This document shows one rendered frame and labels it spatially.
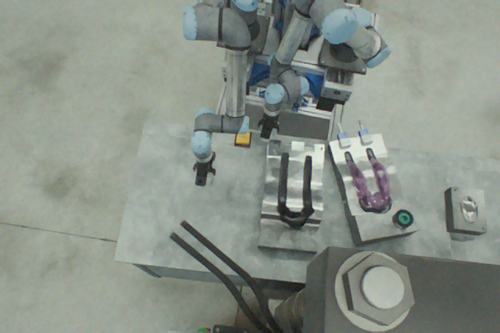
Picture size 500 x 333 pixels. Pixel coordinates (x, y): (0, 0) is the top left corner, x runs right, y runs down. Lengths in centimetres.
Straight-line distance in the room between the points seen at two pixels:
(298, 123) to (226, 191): 101
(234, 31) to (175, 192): 82
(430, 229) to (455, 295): 138
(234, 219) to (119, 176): 124
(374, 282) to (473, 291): 17
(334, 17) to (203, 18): 44
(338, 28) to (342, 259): 96
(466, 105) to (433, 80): 31
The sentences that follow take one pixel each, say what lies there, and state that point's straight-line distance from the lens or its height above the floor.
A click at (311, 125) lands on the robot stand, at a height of 21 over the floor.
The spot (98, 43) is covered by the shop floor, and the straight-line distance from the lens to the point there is 352.
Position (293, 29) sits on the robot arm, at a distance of 164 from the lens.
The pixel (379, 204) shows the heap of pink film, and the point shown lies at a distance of 191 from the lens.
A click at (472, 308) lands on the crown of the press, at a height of 200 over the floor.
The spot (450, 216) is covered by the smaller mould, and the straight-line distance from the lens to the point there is 207.
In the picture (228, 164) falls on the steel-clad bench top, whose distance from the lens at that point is 196.
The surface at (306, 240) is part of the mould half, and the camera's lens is 182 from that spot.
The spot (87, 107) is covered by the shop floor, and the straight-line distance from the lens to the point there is 322.
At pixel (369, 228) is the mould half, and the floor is 91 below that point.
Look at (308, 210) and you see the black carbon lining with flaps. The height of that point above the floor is 90.
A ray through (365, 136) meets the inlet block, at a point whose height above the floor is 88.
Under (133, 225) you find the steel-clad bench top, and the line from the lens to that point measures 193.
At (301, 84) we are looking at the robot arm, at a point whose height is 118.
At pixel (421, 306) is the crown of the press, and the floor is 200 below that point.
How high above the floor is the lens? 262
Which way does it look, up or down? 69 degrees down
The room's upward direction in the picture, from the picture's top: 3 degrees clockwise
